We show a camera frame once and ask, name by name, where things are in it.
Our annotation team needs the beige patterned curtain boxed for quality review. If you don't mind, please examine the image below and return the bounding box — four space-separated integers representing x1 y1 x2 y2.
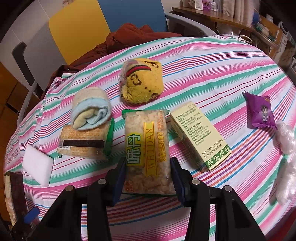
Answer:
231 0 258 26

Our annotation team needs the wooden desk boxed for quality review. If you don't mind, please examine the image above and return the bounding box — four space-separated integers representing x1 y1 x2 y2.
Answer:
171 7 285 58

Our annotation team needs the white cable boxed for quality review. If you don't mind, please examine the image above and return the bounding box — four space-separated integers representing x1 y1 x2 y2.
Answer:
237 35 253 44

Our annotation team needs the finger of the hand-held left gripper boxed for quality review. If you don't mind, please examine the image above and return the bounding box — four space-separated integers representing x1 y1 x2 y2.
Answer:
23 207 40 223

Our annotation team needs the white box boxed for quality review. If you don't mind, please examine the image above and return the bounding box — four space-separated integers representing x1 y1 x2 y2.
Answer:
181 0 204 10

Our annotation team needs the cream medicine box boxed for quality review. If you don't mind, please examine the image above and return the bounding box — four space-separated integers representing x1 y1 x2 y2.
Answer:
170 101 232 172

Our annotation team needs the clear plastic bag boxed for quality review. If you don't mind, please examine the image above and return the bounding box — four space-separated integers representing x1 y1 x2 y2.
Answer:
275 120 296 155
275 160 296 205

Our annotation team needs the purple box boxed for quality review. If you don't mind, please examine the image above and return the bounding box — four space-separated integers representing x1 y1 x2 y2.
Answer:
201 0 214 11

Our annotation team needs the gold tin box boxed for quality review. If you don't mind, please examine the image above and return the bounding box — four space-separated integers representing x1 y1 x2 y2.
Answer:
4 171 27 223

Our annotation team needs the pink green striped tablecloth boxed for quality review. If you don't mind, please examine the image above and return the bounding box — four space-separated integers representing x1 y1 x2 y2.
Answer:
3 35 296 241

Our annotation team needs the cream sock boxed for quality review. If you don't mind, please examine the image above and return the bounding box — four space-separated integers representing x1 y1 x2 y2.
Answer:
70 87 111 130

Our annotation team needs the green-edged cracker packet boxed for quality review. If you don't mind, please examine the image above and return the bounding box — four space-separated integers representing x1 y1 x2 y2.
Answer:
57 118 115 161

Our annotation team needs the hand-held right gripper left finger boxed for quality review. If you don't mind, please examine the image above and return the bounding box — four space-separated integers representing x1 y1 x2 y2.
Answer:
30 158 127 241

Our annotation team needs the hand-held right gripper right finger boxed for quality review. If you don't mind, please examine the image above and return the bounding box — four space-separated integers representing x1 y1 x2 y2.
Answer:
170 157 266 241

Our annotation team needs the white sponge block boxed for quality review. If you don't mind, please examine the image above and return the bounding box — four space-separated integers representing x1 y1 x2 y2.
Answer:
23 144 55 187

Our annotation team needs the purple snack packet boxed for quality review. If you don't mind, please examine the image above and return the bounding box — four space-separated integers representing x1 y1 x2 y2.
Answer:
242 91 278 129

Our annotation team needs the wooden wardrobe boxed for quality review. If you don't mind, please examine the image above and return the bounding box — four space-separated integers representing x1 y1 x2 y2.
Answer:
0 62 40 139

